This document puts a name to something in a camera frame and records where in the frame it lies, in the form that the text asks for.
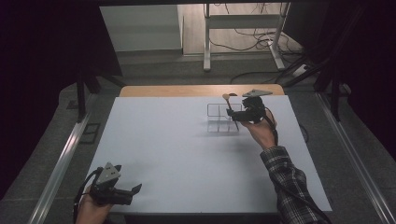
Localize person's right hand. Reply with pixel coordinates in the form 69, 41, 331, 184
240, 109, 278, 151

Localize white cabinet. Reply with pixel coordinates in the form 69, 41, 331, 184
99, 4, 185, 53

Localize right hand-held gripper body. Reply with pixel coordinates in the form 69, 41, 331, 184
231, 89, 274, 123

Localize white metal desk frame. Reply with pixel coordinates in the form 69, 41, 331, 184
202, 2, 292, 73

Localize white table board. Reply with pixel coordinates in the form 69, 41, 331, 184
91, 95, 332, 217

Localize aluminium rail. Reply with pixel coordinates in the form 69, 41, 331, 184
315, 91, 396, 224
27, 92, 98, 224

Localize left hand-held gripper cable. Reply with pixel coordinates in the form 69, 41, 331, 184
72, 167, 105, 224

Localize clear acrylic organizer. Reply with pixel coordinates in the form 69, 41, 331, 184
206, 103, 244, 134

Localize black metal stand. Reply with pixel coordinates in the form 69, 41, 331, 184
75, 68, 126, 123
282, 55, 353, 122

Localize wooden table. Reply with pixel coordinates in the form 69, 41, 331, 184
119, 83, 286, 98

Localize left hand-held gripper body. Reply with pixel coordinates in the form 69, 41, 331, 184
90, 161, 134, 207

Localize black floor frame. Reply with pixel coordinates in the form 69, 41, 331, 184
78, 122, 102, 145

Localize thin black cable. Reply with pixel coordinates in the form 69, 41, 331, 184
298, 122, 310, 144

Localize black floor cables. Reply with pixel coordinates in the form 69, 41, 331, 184
207, 3, 304, 54

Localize person's left hand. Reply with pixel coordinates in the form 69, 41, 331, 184
75, 186, 114, 224

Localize white power strip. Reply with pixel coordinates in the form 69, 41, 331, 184
291, 63, 313, 78

